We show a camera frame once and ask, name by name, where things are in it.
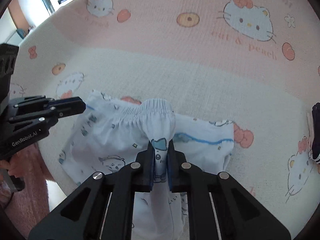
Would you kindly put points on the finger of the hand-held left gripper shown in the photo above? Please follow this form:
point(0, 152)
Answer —
point(72, 107)
point(66, 100)

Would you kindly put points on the pink cartoon cat printed blanket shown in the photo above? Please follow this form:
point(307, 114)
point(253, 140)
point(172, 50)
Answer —
point(175, 67)

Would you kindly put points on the navy shorts with white stripes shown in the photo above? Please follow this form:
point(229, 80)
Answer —
point(317, 130)

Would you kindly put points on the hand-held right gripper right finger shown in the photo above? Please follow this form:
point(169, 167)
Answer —
point(169, 170)

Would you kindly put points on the light blue printed pants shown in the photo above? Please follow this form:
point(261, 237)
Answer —
point(120, 135)

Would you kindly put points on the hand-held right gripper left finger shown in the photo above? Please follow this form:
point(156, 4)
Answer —
point(151, 170)

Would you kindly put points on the person's left hand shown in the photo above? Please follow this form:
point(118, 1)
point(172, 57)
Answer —
point(6, 165)

